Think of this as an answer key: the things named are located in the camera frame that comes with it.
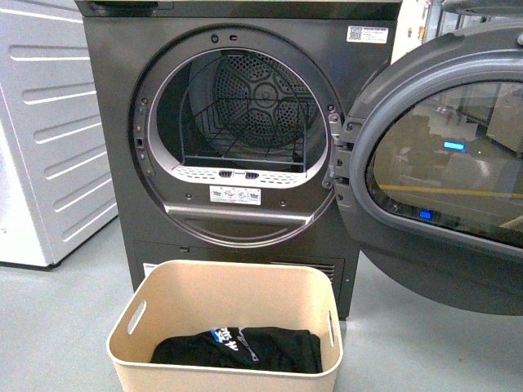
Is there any beige plastic laundry hamper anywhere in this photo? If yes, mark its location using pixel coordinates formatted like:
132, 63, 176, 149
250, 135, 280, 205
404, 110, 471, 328
106, 260, 343, 391

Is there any white instruction sticker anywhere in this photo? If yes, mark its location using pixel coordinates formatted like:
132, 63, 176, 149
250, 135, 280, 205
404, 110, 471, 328
209, 185, 262, 206

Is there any dark grey tumble dryer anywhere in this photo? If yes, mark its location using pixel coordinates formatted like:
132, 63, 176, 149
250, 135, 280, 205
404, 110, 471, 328
78, 1, 402, 319

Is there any black printed garment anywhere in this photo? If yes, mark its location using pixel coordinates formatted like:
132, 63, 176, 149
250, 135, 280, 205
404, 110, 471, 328
150, 327, 323, 374

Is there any round dryer door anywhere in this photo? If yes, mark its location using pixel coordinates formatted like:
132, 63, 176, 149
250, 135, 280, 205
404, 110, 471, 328
334, 18, 522, 316

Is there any white QR code sticker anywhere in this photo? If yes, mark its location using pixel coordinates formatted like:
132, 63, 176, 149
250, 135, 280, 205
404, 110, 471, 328
346, 25, 389, 44

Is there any white washing machine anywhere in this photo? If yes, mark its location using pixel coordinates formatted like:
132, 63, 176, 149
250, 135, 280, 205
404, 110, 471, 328
1, 1, 118, 269

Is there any wire drying rack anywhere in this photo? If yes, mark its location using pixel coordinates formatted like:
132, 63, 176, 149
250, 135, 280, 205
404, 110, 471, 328
181, 96, 317, 173

